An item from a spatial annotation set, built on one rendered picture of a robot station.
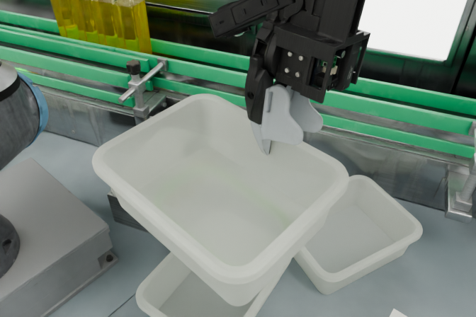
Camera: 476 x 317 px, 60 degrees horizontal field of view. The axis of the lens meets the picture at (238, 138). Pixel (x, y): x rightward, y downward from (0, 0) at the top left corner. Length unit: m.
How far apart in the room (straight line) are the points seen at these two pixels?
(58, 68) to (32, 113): 0.32
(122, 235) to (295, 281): 0.34
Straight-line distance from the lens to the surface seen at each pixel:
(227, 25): 0.44
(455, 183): 0.86
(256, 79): 0.39
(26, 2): 1.47
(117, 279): 0.80
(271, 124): 0.42
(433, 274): 0.85
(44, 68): 1.06
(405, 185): 0.92
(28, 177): 0.88
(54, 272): 0.74
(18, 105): 0.69
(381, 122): 0.85
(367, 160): 0.89
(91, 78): 0.97
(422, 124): 0.85
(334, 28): 0.37
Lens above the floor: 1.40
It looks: 38 degrees down
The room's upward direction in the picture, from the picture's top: straight up
